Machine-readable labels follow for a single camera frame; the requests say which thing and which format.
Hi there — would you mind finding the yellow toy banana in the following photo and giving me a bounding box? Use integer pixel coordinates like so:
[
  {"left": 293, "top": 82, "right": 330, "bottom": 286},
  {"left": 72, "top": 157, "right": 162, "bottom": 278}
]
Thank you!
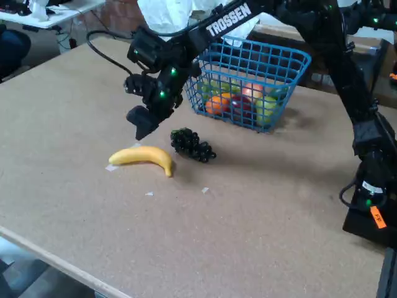
[{"left": 108, "top": 145, "right": 174, "bottom": 178}]

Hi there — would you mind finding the round green toy fruit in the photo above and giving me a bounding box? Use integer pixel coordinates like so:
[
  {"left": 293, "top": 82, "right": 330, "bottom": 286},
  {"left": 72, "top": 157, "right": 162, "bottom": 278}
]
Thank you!
[
  {"left": 200, "top": 79, "right": 221, "bottom": 100},
  {"left": 220, "top": 81, "right": 242, "bottom": 94}
]

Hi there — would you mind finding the orange toy fruit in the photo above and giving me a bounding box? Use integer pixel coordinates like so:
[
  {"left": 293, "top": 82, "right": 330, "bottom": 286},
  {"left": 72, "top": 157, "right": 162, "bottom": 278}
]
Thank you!
[{"left": 205, "top": 94, "right": 232, "bottom": 117}]

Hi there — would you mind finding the black toy grapes bunch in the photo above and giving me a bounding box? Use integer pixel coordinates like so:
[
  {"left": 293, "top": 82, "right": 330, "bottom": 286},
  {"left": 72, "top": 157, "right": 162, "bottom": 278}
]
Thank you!
[{"left": 169, "top": 127, "right": 218, "bottom": 165}]

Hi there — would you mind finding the red toy pomegranate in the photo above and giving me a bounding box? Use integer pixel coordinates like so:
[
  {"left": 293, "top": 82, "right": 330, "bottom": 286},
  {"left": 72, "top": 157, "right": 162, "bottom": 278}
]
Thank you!
[{"left": 231, "top": 94, "right": 252, "bottom": 122}]

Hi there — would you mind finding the white crumpled cloth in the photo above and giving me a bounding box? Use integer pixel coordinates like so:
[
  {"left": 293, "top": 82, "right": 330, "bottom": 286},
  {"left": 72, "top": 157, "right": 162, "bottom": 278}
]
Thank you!
[{"left": 138, "top": 0, "right": 260, "bottom": 41}]

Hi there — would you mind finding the pink red toy apple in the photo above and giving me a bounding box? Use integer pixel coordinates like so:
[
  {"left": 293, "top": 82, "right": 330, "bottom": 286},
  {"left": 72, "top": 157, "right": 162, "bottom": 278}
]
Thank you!
[{"left": 241, "top": 83, "right": 264, "bottom": 101}]

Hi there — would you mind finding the yellow green toy pear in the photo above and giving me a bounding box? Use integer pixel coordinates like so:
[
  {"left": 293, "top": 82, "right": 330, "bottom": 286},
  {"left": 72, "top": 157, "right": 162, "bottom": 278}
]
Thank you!
[{"left": 256, "top": 95, "right": 279, "bottom": 128}]

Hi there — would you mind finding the wooden bench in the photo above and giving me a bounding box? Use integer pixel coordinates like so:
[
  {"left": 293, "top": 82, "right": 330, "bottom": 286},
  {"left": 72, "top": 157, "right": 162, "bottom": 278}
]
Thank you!
[{"left": 251, "top": 23, "right": 397, "bottom": 108}]

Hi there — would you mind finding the white folding table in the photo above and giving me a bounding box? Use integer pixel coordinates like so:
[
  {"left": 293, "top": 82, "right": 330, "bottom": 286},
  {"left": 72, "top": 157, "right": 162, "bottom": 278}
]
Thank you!
[{"left": 0, "top": 0, "right": 106, "bottom": 30}]

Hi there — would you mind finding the person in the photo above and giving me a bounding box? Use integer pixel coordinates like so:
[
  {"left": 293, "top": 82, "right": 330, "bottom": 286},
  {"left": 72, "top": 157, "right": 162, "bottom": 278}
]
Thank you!
[{"left": 0, "top": 24, "right": 32, "bottom": 82}]

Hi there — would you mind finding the white crumpled paper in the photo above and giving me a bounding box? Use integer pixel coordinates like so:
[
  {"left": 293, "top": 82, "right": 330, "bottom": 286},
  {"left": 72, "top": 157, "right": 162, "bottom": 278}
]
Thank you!
[{"left": 29, "top": 0, "right": 51, "bottom": 22}]

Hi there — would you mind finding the orange label tag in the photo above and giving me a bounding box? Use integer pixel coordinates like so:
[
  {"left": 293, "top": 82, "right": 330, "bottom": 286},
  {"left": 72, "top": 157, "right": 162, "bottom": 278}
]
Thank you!
[{"left": 370, "top": 205, "right": 388, "bottom": 230}]

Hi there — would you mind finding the small black camera box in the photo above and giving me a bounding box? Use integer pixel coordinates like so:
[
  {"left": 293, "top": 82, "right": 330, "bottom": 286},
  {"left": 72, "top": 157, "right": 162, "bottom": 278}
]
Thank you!
[{"left": 123, "top": 73, "right": 158, "bottom": 100}]

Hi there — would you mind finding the looped black camera cable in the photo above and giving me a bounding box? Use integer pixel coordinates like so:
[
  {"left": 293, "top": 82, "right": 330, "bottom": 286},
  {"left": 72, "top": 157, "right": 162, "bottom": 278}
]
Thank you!
[{"left": 86, "top": 30, "right": 146, "bottom": 77}]

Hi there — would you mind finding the blue wire basket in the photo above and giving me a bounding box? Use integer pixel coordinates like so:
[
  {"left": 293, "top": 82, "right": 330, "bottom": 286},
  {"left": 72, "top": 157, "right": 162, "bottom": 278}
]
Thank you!
[{"left": 184, "top": 35, "right": 313, "bottom": 133}]

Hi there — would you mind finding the black base cable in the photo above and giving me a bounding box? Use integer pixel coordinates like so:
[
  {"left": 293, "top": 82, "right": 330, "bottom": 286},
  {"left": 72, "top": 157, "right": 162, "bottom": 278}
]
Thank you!
[{"left": 339, "top": 181, "right": 362, "bottom": 205}]

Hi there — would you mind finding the black metal frame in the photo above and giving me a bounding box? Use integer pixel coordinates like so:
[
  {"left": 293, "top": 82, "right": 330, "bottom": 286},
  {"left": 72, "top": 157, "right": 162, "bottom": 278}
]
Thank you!
[{"left": 376, "top": 246, "right": 397, "bottom": 298}]

